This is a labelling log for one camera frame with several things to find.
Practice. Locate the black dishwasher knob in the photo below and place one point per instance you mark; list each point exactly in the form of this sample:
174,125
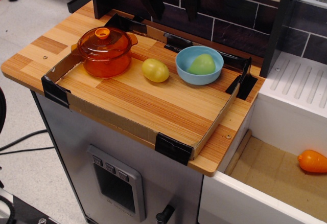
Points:
164,216

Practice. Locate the white toy sink unit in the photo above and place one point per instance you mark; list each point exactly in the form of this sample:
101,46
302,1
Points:
259,179

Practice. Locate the green toy pear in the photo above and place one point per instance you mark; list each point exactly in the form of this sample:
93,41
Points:
202,65

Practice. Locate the cardboard fence with black tape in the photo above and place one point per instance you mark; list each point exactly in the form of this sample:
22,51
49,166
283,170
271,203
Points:
191,124

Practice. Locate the orange transparent pot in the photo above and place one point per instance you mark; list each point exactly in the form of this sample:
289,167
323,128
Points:
106,68

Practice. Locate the yellow toy potato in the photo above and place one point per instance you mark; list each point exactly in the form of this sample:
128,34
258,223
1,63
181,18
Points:
155,70

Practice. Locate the orange toy carrot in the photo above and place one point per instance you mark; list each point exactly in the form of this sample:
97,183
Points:
312,161

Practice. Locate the orange pot lid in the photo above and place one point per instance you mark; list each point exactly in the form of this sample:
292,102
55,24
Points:
104,43

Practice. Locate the light blue bowl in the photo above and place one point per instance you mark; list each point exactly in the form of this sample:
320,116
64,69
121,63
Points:
185,58

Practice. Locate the grey toy dishwasher cabinet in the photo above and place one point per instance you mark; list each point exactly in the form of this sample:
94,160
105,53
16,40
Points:
115,178

